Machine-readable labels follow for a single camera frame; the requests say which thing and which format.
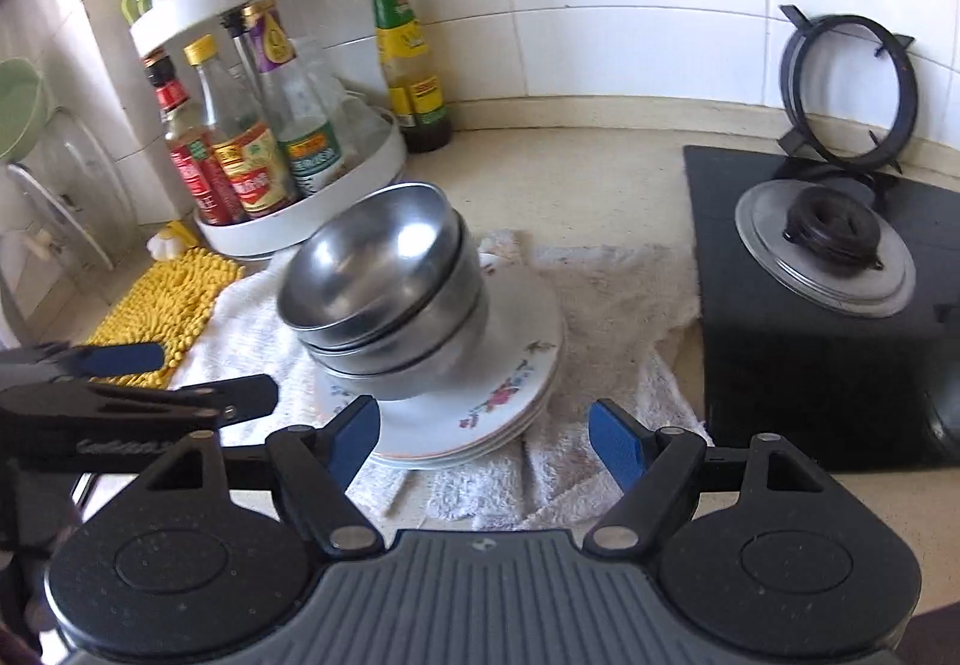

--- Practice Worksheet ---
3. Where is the yellow label vinegar bottle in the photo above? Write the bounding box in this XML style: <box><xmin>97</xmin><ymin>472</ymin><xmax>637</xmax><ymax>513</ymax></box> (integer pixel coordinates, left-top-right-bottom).
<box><xmin>184</xmin><ymin>34</ymin><xmax>299</xmax><ymax>218</ymax></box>

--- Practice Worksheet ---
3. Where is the glass pot lid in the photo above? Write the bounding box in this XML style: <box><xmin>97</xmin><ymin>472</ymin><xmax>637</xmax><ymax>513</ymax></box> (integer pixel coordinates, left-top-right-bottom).
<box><xmin>7</xmin><ymin>106</ymin><xmax>139</xmax><ymax>275</ymax></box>

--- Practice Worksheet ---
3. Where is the small floral plate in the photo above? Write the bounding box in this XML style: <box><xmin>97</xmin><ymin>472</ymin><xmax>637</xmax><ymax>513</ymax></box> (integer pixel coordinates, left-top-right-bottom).
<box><xmin>314</xmin><ymin>254</ymin><xmax>565</xmax><ymax>421</ymax></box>

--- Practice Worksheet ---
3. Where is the steel burner ring plate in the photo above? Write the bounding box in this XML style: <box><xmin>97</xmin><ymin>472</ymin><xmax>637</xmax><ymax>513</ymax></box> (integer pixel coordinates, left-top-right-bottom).
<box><xmin>734</xmin><ymin>179</ymin><xmax>916</xmax><ymax>319</ymax></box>

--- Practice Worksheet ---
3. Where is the yellow chenille mat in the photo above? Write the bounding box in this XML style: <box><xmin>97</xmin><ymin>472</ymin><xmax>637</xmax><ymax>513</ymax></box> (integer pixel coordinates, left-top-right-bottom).
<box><xmin>86</xmin><ymin>247</ymin><xmax>244</xmax><ymax>389</ymax></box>

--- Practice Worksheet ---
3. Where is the white towel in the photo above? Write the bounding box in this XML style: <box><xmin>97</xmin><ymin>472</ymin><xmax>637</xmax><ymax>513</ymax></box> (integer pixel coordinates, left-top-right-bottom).
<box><xmin>170</xmin><ymin>226</ymin><xmax>715</xmax><ymax>534</ymax></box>

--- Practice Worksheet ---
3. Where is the steel bowl back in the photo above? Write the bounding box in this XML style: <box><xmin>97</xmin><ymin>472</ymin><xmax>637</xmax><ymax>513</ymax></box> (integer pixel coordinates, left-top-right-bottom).
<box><xmin>311</xmin><ymin>291</ymin><xmax>490</xmax><ymax>402</ymax></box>

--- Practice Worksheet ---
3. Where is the black gas stove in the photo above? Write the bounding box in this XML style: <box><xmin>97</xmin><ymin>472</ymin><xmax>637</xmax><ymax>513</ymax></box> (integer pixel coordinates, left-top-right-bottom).
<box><xmin>683</xmin><ymin>145</ymin><xmax>958</xmax><ymax>472</ymax></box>

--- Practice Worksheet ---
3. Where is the large floral plate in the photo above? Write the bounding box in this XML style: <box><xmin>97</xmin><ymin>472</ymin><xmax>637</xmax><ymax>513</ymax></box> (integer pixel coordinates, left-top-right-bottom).
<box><xmin>371</xmin><ymin>360</ymin><xmax>560</xmax><ymax>470</ymax></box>
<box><xmin>370</xmin><ymin>400</ymin><xmax>547</xmax><ymax>472</ymax></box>

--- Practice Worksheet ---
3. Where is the steel bowl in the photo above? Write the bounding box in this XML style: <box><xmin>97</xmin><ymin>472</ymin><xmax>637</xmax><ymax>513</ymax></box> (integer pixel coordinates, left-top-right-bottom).
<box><xmin>311</xmin><ymin>291</ymin><xmax>490</xmax><ymax>402</ymax></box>
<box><xmin>277</xmin><ymin>182</ymin><xmax>460</xmax><ymax>346</ymax></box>
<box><xmin>281</xmin><ymin>224</ymin><xmax>485</xmax><ymax>374</ymax></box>

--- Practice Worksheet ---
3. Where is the white flower sink stopper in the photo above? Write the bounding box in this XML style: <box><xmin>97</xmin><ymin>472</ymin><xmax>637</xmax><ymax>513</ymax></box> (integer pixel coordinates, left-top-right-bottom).
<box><xmin>146</xmin><ymin>221</ymin><xmax>200</xmax><ymax>262</ymax></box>

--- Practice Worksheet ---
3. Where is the white rotating condiment tray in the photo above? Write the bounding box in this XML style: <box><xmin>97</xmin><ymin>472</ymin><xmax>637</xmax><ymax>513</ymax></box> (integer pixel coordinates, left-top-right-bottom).
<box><xmin>130</xmin><ymin>0</ymin><xmax>407</xmax><ymax>260</ymax></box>

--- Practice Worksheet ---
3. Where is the green plastic bowl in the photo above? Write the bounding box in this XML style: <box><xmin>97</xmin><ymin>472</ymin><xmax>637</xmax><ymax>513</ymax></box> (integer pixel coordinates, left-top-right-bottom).
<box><xmin>0</xmin><ymin>57</ymin><xmax>50</xmax><ymax>164</ymax></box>

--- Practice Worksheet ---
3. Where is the yellow green cooking wine bottle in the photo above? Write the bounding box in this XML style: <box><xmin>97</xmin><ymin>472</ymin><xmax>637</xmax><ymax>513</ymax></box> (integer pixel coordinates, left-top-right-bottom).
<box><xmin>373</xmin><ymin>0</ymin><xmax>452</xmax><ymax>153</ymax></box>

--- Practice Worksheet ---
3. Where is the green label fish sauce bottle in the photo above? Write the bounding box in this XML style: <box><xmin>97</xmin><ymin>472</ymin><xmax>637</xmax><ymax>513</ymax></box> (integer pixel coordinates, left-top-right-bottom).
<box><xmin>242</xmin><ymin>0</ymin><xmax>347</xmax><ymax>197</ymax></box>

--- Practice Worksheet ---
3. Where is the black burner cap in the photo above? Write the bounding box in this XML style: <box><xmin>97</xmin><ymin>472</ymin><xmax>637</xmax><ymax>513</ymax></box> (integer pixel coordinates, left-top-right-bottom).
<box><xmin>782</xmin><ymin>185</ymin><xmax>884</xmax><ymax>273</ymax></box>

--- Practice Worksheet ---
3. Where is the black pot support ring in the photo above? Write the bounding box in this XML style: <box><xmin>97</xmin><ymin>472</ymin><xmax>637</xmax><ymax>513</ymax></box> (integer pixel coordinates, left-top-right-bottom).
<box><xmin>774</xmin><ymin>3</ymin><xmax>923</xmax><ymax>176</ymax></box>

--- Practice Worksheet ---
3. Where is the red label soy sauce bottle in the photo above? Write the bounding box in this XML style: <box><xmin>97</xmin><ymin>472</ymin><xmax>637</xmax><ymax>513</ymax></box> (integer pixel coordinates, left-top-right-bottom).
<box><xmin>143</xmin><ymin>47</ymin><xmax>247</xmax><ymax>226</ymax></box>

